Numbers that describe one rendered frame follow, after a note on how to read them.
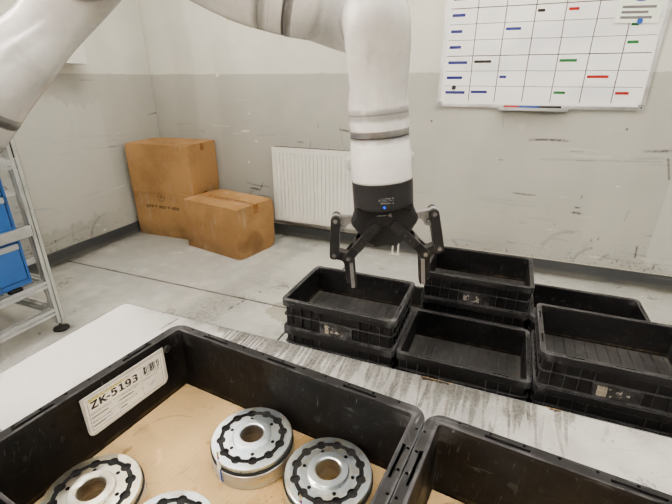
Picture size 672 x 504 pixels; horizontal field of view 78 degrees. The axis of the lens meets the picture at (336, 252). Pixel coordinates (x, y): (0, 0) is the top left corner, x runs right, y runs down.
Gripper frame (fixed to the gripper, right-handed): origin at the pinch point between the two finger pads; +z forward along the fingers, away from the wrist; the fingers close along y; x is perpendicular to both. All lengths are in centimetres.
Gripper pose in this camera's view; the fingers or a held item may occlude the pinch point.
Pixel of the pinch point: (387, 279)
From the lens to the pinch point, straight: 57.6
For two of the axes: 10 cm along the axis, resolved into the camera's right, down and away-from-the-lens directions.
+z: 1.0, 9.2, 3.9
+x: 0.6, -3.9, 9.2
